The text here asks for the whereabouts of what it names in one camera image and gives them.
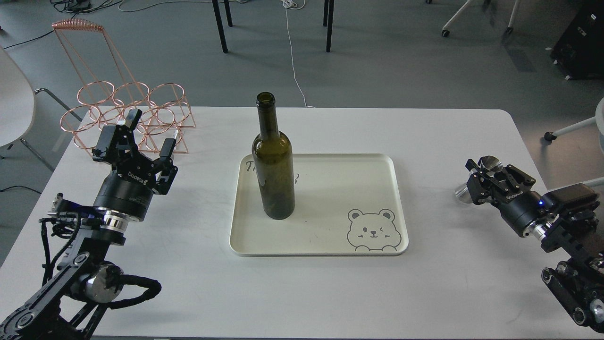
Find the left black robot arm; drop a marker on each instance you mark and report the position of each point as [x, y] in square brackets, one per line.
[79, 284]

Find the white chair left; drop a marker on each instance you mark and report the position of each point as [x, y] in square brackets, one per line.
[18, 106]

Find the white chair base right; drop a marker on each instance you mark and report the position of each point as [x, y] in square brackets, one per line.
[576, 153]

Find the dark green wine bottle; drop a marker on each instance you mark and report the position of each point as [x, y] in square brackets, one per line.
[272, 153]

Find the steel jigger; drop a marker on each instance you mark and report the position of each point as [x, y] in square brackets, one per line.
[486, 164]

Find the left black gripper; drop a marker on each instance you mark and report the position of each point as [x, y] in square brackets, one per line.
[134, 178]

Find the cream bear tray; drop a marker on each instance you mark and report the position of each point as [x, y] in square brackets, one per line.
[345, 204]

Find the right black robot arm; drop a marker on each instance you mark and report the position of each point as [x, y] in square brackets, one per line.
[561, 219]

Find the black box top right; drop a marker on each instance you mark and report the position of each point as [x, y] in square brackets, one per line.
[580, 49]

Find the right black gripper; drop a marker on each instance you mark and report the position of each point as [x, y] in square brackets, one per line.
[509, 190]

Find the copper wire bottle rack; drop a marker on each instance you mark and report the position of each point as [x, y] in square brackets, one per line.
[103, 102]

